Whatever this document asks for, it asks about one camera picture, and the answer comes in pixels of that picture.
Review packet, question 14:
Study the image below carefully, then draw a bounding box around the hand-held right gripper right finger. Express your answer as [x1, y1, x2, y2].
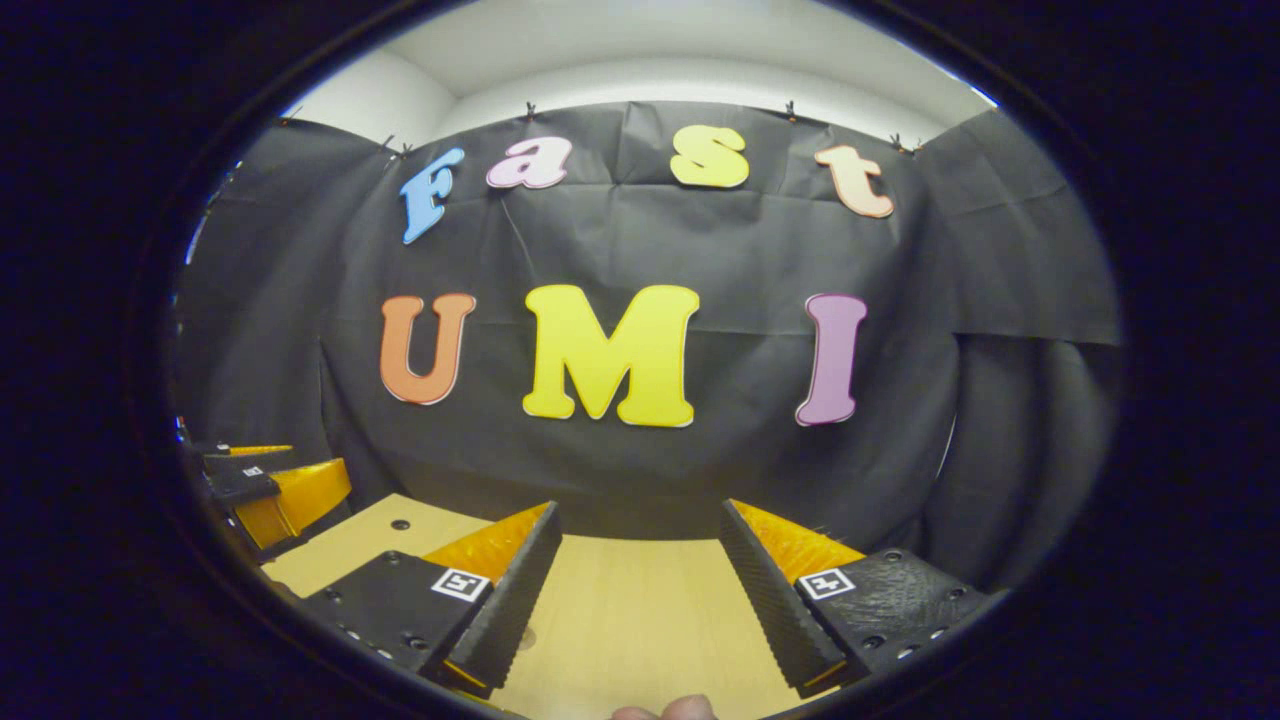
[720, 498, 991, 698]

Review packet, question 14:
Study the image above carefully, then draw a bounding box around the wooden desktop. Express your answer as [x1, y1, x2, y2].
[262, 493, 806, 720]

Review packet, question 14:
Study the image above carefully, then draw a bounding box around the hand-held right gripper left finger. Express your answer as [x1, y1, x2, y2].
[300, 502, 563, 698]

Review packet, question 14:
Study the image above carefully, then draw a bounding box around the black backdrop cloth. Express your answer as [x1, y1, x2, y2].
[170, 100, 1126, 601]

